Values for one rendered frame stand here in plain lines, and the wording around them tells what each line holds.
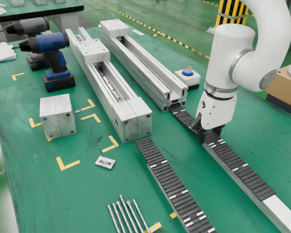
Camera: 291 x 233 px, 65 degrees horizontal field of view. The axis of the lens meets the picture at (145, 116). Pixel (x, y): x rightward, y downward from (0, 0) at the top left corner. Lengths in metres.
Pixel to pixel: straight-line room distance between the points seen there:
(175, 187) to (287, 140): 0.43
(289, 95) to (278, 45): 0.55
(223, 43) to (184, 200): 0.36
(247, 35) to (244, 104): 0.46
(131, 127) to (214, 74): 0.28
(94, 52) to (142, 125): 0.43
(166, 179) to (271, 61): 0.35
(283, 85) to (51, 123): 0.85
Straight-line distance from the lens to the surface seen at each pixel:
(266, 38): 0.49
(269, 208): 0.63
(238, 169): 0.66
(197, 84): 0.98
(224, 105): 0.63
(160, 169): 0.61
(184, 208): 0.56
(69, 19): 2.40
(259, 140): 0.82
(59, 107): 0.74
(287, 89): 1.03
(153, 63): 1.00
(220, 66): 0.55
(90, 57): 0.99
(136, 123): 0.68
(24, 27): 1.15
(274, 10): 0.51
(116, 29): 1.26
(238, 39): 0.53
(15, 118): 0.93
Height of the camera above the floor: 1.29
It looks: 39 degrees down
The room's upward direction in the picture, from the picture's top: 1 degrees clockwise
